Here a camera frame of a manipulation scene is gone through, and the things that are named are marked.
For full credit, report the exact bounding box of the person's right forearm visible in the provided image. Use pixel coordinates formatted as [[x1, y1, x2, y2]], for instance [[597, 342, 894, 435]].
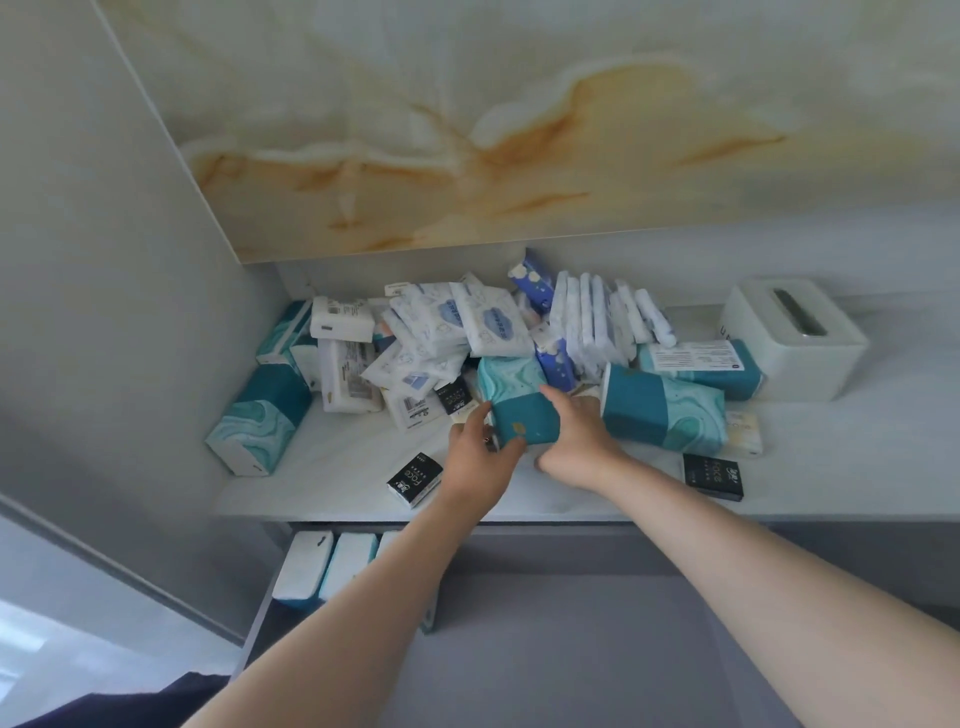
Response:
[[596, 456, 960, 728]]

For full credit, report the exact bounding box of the teal marbled tissue pack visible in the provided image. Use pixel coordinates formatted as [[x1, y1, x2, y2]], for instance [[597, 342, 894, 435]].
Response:
[[476, 355, 563, 450], [254, 299, 317, 370], [599, 363, 731, 456], [204, 364, 315, 479]]

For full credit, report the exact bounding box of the white tissue box holder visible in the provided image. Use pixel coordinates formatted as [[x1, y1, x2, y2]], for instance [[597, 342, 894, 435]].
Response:
[[719, 276, 872, 404]]

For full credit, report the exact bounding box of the blue dotted tissue packet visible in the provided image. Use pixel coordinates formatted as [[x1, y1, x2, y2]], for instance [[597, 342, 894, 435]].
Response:
[[532, 339, 580, 396], [507, 249, 557, 315]]

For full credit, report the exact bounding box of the black pocket tissue packet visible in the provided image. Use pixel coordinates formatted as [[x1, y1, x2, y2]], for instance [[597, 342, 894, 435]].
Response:
[[681, 453, 746, 503], [434, 376, 474, 417], [385, 451, 444, 510]]

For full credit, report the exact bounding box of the person's right hand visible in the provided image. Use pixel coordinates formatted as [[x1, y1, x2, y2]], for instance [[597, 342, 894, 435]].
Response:
[[533, 384, 632, 493]]

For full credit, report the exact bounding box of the person's left forearm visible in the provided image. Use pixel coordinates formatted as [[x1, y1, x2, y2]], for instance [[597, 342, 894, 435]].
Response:
[[182, 491, 487, 728]]

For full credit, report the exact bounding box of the pile of white tissue packets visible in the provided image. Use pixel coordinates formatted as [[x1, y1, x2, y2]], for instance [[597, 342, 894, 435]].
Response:
[[309, 272, 538, 434]]

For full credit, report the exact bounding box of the grey drawer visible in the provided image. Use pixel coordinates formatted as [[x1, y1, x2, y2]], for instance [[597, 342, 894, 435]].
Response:
[[238, 522, 796, 728]]

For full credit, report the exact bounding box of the person's left hand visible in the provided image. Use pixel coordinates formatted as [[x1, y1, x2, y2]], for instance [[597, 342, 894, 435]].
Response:
[[441, 402, 528, 518]]

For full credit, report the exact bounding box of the cream pocket tissue packet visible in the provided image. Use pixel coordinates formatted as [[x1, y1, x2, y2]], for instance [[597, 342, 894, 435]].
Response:
[[723, 410, 765, 458]]

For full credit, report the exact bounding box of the white soft tissue pack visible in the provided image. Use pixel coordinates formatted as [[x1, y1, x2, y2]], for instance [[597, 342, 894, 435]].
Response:
[[271, 530, 336, 610], [318, 531, 381, 603]]

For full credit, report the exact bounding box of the teal tissue pack white label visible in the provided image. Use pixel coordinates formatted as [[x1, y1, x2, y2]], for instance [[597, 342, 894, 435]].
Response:
[[636, 339, 767, 403]]

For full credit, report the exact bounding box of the row of slim white packets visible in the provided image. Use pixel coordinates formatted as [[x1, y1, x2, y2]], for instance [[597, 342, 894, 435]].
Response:
[[549, 269, 678, 378]]

